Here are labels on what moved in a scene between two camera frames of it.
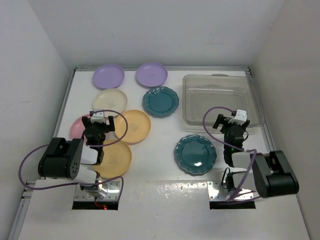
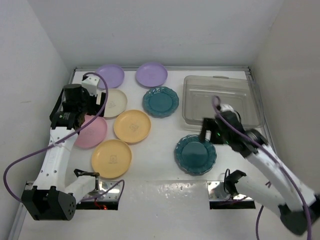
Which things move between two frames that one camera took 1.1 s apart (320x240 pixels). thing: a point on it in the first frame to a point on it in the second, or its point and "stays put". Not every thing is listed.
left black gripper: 87,122 to 95,108
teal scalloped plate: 195,154 stays put
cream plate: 111,99 stays put
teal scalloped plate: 160,102 stays put
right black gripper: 220,120 to 209,124
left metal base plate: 113,188 stays put
